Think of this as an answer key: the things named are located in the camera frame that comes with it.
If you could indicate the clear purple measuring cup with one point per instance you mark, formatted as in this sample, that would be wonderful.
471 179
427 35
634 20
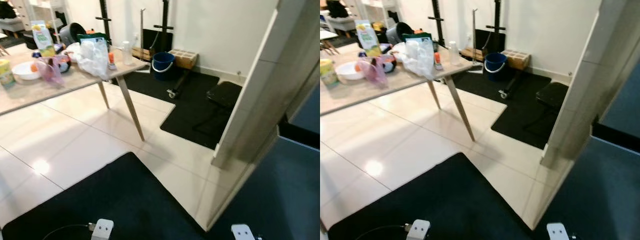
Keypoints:
375 72
50 72

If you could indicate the silver fridge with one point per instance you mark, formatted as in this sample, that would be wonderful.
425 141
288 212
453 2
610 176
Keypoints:
600 195
280 200

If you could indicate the yellow food container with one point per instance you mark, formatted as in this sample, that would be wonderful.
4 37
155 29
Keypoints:
6 74
328 74

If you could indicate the white bowl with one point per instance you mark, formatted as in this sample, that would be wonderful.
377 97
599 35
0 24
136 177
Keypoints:
22 73
347 73

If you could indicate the small orange fruit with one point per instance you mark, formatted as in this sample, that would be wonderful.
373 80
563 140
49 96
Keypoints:
358 66
33 67

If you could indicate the beige table with tapered legs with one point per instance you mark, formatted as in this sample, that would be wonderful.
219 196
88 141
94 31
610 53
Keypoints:
60 90
380 90

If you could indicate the black and red bowl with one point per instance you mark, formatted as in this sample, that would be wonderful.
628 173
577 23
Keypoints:
390 63
64 63

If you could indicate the yellow green juice carton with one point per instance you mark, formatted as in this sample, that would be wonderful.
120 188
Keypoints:
369 40
43 40

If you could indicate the black stool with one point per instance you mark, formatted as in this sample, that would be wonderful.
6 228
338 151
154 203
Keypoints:
225 94
552 94

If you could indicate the grey sofa chair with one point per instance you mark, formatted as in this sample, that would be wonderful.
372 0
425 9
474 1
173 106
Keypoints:
342 20
10 22

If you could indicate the small crumpled clear plastic bag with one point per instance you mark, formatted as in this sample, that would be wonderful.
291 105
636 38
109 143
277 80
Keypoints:
94 57
419 57

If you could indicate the dark grey bin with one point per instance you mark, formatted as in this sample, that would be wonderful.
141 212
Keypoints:
71 34
398 33

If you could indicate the large black gym floor mat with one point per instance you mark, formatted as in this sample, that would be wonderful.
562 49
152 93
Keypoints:
520 112
192 112

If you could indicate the green box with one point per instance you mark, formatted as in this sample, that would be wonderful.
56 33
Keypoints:
92 36
417 36

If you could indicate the small bottle with orange cap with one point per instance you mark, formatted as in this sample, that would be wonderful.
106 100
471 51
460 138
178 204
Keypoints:
112 61
438 61

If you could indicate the black carpet mat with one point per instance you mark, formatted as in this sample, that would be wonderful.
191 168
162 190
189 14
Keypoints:
440 205
115 205

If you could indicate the clear plastic bottle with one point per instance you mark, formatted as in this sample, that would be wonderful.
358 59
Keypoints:
453 54
127 54

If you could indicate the wooden crate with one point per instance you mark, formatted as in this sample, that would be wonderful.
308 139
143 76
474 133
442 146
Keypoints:
184 59
516 59

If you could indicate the caster wheel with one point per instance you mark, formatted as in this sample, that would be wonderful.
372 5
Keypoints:
173 94
504 94

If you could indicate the thin black rack upright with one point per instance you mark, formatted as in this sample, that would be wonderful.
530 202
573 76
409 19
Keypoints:
103 17
436 17

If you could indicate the blue bucket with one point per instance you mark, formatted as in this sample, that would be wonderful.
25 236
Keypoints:
162 65
495 65

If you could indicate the black panel box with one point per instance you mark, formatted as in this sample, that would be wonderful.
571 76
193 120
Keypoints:
152 41
482 41

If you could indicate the black rack upright with crossbar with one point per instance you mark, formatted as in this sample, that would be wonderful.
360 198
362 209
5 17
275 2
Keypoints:
496 20
164 20

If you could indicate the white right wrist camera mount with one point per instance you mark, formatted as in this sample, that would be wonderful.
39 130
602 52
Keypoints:
558 232
244 232

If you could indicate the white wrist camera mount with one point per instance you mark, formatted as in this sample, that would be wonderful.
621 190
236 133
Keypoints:
244 232
103 230
558 232
419 230

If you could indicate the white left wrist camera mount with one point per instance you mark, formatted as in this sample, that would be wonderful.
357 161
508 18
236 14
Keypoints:
103 230
419 230

